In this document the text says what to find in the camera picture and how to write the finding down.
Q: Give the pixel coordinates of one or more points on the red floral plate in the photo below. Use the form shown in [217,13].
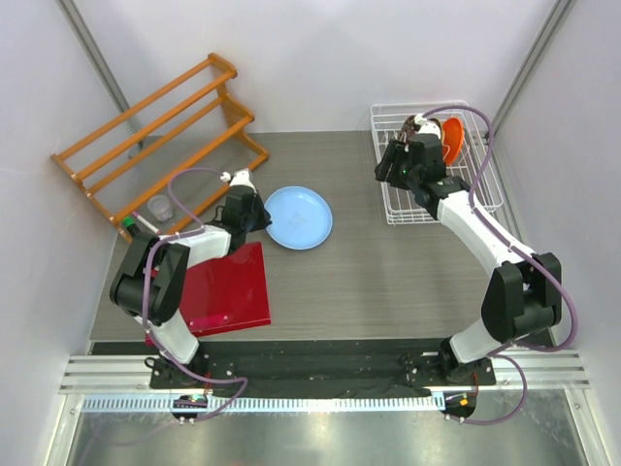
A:
[409,128]

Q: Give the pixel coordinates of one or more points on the clear plastic cup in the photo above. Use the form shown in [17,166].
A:
[160,207]

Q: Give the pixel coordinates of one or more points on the white pink pen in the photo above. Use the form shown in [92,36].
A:
[148,225]

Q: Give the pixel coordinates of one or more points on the white slotted cable duct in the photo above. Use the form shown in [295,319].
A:
[179,404]

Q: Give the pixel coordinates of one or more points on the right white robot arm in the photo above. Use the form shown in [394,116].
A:
[521,297]

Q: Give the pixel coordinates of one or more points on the red acrylic board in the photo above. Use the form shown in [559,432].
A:
[204,292]

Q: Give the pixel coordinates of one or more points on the aluminium rail frame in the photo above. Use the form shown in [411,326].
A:
[127,373]

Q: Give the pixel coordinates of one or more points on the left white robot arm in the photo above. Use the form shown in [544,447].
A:
[184,352]

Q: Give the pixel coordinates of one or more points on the orange wooden rack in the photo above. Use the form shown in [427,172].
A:
[237,117]

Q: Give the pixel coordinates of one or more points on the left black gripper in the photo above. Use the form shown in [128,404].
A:
[264,216]

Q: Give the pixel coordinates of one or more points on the green highlighter marker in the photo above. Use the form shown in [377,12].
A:
[131,227]

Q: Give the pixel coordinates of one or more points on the light blue plate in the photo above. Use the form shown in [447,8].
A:
[301,218]

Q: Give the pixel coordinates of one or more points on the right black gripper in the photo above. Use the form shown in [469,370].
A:
[383,168]

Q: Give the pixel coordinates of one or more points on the orange plate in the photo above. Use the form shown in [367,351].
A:
[452,139]

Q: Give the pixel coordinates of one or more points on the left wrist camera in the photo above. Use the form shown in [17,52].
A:
[239,178]

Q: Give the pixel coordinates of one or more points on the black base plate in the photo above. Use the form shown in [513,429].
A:
[319,369]

